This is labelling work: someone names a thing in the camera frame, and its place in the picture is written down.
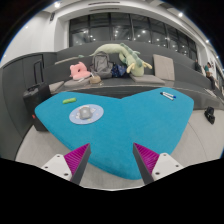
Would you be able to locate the long ceiling air vent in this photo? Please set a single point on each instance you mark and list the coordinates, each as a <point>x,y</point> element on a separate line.
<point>104,9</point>
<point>104,3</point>

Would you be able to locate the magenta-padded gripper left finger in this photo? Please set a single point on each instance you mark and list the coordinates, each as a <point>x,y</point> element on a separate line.
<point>77,159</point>

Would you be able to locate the dark glass window wall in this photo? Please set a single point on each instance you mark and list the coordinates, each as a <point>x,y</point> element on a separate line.
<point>100,33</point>

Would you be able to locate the pink plush cushion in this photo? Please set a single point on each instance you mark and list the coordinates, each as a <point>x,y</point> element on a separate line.
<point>79,71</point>

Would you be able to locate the person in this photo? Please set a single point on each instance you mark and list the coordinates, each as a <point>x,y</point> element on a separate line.
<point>209,71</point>
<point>197,65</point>

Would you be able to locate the small green marker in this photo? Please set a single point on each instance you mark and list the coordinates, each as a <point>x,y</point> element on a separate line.
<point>69,100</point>

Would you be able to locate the group of ceiling lights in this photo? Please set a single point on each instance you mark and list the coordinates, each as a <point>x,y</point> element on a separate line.
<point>57,4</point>

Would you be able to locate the dark blue patterned bag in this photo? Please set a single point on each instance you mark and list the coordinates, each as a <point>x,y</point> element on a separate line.
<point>118,70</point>

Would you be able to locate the white marker with dark cap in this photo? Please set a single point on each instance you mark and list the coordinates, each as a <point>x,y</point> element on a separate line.
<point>166,96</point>

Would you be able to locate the black bag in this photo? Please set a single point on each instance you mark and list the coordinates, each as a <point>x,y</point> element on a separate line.
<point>209,115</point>

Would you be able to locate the white marker with blue cap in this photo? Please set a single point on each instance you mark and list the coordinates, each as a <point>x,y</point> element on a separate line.
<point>169,95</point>

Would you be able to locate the grey white computer mouse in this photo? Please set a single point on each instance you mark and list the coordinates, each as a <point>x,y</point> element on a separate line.
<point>85,112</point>

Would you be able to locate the flat grey seat cushion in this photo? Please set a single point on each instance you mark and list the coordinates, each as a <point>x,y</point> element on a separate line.
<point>146,79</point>
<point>76,83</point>
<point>56,86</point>

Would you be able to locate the grey backpack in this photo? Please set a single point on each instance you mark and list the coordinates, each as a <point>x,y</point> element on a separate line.
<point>101,65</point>

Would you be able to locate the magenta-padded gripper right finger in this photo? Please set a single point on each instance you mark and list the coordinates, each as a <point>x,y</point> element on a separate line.
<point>147,159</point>

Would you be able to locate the upright grey square cushion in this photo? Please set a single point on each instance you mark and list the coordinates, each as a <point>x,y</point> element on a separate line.
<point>164,67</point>

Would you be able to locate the black wheeled suitcase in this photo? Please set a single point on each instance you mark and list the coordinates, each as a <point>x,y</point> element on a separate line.
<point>35,96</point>

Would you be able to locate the small beige round container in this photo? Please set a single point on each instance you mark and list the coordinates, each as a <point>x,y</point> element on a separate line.
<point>95,79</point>

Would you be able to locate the green dragon plush toy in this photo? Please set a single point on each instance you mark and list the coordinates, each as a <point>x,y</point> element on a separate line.
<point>133,60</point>

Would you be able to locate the round light blue mouse pad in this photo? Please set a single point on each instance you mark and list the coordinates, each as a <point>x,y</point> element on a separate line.
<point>75,117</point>

